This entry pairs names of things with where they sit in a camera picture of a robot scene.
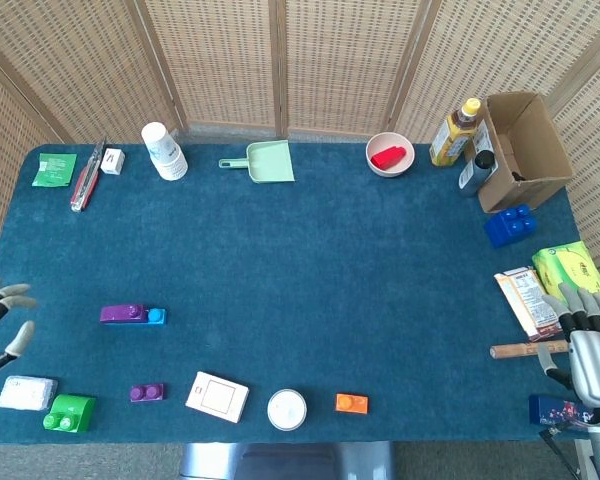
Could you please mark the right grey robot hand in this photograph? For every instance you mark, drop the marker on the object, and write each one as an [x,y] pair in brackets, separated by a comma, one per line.
[595,360]

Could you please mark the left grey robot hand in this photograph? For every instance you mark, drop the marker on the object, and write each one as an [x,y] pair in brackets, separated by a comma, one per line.
[15,302]

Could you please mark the purple toy block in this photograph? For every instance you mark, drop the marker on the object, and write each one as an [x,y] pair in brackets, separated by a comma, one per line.
[122,313]

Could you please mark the green toy brick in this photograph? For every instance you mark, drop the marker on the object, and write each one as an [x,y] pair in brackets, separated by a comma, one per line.
[72,412]

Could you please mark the blue three-stud toy brick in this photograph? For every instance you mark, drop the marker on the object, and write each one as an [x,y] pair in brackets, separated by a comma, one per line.
[156,316]

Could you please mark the stack of white paper cups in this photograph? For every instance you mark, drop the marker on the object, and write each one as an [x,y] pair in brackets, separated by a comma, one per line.
[166,155]

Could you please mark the orange toy block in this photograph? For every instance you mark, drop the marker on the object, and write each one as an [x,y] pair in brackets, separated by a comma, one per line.
[352,404]

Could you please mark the red block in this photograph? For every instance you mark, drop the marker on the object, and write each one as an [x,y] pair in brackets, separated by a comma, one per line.
[387,157]

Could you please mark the dark blue printed box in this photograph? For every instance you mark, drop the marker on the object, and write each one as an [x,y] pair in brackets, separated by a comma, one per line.
[552,409]

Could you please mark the wooden stick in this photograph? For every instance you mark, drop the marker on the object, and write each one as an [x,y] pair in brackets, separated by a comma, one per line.
[515,350]

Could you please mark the orange and white carton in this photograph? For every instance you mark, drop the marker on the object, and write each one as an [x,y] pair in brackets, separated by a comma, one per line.
[527,300]

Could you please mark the white tissue pack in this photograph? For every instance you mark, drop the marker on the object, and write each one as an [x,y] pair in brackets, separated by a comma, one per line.
[27,392]

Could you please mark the green tissue pack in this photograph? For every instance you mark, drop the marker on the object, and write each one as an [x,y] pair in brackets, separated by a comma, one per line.
[570,267]

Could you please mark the green foil packet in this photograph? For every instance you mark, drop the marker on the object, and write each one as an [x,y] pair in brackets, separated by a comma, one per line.
[54,170]

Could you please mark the small white carton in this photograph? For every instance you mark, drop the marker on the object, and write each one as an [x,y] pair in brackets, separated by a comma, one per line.
[112,161]

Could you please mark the brown cardboard box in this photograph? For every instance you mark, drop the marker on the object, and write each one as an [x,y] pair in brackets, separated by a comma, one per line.
[530,190]

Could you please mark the dark grey bottle black cap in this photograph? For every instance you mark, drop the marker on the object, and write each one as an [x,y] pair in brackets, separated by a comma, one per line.
[472,175]

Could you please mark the white box with red print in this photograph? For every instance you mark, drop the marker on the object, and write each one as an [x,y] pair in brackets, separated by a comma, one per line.
[217,397]

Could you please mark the yellow tea bottle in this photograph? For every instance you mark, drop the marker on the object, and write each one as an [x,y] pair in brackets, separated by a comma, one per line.
[450,140]

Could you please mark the beige bowl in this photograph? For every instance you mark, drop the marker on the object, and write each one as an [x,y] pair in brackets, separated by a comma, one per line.
[380,172]

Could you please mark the blue carpet table cover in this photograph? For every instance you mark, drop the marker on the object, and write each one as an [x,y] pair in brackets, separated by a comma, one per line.
[300,275]

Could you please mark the light green plastic dustpan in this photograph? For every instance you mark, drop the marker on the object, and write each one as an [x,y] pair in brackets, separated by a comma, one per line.
[270,162]

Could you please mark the clear jar with white lid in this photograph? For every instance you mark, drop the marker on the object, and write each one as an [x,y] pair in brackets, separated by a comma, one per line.
[286,410]

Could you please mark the grey robot torso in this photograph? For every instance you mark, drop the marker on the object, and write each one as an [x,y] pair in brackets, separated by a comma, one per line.
[285,462]

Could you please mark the wicker folding screen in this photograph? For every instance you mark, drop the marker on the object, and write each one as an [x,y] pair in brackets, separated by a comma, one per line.
[220,60]

